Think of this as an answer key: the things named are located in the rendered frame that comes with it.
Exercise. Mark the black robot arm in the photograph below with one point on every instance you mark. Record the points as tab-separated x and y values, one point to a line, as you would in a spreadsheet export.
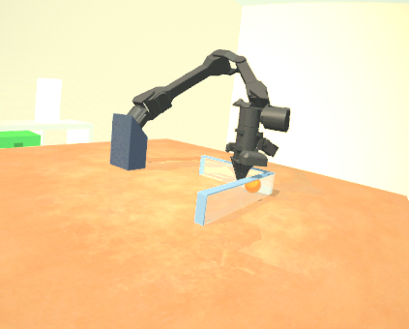
257	110

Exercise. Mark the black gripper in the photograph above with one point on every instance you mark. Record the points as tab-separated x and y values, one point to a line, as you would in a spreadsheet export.
245	153

